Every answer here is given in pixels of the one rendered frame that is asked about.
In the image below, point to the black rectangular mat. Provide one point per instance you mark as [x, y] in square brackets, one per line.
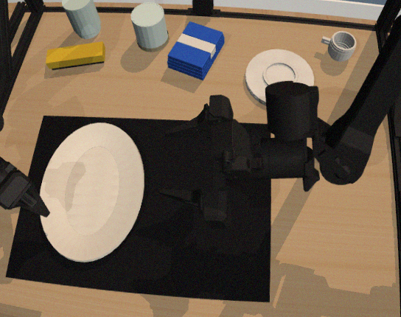
[171, 250]

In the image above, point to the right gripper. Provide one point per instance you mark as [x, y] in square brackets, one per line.
[11, 186]

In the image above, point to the white round saucer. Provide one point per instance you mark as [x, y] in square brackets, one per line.
[276, 65]

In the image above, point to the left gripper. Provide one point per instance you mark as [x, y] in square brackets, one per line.
[216, 205]

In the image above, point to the yellow rectangular block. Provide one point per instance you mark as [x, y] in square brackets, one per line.
[74, 56]

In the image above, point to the cream oval platter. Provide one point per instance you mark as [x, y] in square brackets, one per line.
[93, 187]

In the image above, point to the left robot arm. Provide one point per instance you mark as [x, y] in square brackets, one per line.
[292, 114]

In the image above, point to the grey cup with handle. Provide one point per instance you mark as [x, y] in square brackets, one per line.
[343, 40]

